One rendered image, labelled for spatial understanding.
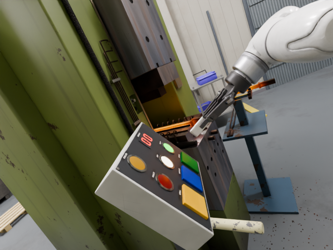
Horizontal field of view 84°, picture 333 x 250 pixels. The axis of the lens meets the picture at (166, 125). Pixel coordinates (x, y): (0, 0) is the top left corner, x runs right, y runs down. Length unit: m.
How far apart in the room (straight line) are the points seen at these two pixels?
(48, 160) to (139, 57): 0.71
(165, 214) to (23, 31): 0.89
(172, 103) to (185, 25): 3.25
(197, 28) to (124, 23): 3.61
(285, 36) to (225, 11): 4.20
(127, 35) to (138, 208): 0.75
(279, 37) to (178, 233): 0.49
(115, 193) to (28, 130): 0.78
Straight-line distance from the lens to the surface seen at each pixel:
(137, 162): 0.47
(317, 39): 0.45
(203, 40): 4.49
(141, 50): 0.93
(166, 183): 0.48
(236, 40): 4.64
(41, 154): 1.16
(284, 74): 5.02
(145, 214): 0.46
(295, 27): 0.47
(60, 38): 0.85
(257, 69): 0.60
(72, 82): 0.86
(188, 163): 0.66
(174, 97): 1.36
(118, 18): 0.99
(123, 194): 0.44
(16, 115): 1.15
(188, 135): 1.05
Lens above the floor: 1.34
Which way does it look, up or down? 15 degrees down
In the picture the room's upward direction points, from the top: 24 degrees counter-clockwise
